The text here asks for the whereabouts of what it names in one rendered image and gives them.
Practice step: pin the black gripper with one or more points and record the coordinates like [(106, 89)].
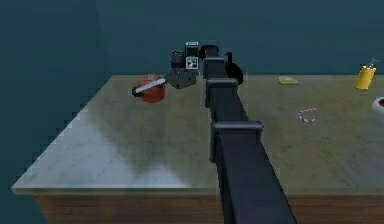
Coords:
[(181, 75)]

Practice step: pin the red apple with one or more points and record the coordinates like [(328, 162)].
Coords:
[(151, 91)]

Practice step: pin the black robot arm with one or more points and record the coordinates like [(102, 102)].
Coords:
[(233, 140)]

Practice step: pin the wooden table with marble top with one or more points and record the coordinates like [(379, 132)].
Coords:
[(133, 140)]

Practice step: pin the green yellow sponge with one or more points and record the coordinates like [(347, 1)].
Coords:
[(288, 80)]

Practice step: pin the red white candy cane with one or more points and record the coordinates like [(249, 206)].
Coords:
[(305, 116)]

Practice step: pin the yellow spray bottle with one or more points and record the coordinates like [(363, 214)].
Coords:
[(365, 76)]

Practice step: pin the white bowl with red content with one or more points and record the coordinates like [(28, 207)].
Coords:
[(379, 105)]

